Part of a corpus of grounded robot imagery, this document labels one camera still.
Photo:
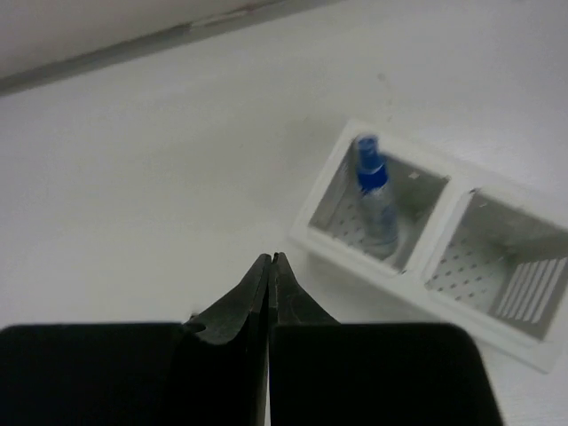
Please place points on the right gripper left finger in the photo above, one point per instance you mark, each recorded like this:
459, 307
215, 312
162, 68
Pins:
209, 370

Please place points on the white desk organizer box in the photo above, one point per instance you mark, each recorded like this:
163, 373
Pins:
475, 249

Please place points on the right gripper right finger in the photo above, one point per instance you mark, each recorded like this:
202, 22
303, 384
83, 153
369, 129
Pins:
323, 372

